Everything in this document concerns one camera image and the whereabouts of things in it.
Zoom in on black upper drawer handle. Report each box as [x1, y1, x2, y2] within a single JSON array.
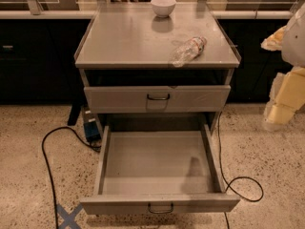
[[147, 94, 171, 101]]

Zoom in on white ceramic bowl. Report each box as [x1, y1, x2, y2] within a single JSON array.
[[151, 0, 176, 17]]

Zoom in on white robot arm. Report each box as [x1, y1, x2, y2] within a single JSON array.
[[261, 5, 305, 131]]

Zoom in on blue tape cross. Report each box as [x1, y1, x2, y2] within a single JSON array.
[[57, 204, 82, 229]]

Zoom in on clear plastic water bottle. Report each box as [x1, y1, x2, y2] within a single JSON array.
[[169, 36, 207, 68]]

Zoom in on open grey middle drawer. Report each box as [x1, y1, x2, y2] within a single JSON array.
[[81, 125, 240, 215]]

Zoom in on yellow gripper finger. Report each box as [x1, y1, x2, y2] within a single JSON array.
[[263, 67, 305, 131], [261, 26, 286, 52]]

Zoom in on blue power box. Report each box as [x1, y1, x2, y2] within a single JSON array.
[[82, 106, 101, 142]]

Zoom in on dark counter cabinet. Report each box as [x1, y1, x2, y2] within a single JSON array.
[[0, 19, 292, 104]]

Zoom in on black cable left floor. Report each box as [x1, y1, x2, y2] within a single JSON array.
[[41, 126, 103, 229]]

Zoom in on black lower drawer handle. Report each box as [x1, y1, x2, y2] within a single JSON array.
[[148, 203, 174, 215]]

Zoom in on grey drawer cabinet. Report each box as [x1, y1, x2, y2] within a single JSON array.
[[75, 3, 239, 134]]

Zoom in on black drawer handle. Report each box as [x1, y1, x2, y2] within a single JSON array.
[[147, 94, 171, 101], [148, 203, 174, 215]]

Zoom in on closed grey upper drawer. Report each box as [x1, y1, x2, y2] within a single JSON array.
[[84, 85, 231, 114]]

